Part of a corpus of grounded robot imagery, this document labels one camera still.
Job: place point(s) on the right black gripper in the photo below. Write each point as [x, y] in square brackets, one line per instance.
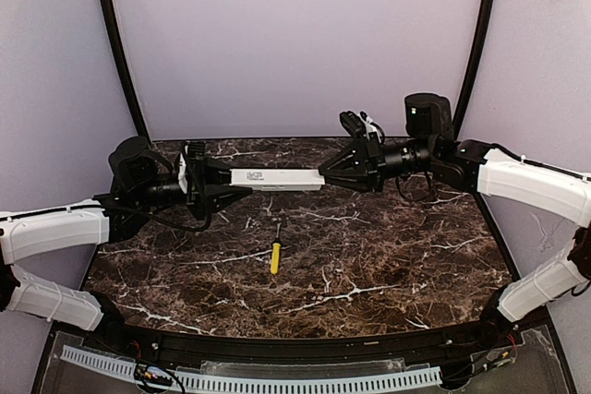
[372, 161]

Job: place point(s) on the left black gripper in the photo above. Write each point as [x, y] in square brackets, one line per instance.
[198, 180]

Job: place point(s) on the white remote control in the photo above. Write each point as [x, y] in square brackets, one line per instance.
[277, 180]

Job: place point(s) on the yellow handled screwdriver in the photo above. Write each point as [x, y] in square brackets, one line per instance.
[276, 251]

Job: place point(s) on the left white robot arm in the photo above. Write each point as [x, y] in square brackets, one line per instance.
[182, 195]

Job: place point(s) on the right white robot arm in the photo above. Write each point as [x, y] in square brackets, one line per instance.
[477, 168]

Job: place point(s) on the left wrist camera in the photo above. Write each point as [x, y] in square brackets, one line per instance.
[191, 165]

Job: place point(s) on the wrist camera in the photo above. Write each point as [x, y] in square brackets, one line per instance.
[361, 125]
[191, 165]

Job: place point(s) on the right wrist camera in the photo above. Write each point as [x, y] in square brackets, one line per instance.
[361, 125]

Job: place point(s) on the black front table rail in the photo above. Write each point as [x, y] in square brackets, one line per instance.
[424, 346]

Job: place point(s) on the white slotted cable duct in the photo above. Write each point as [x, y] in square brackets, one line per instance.
[386, 376]

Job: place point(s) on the right black frame post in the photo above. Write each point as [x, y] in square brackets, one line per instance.
[472, 65]

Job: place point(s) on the black frame post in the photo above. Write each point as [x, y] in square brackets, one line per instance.
[122, 68]
[472, 65]

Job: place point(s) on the left black frame post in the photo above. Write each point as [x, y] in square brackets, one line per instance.
[122, 68]

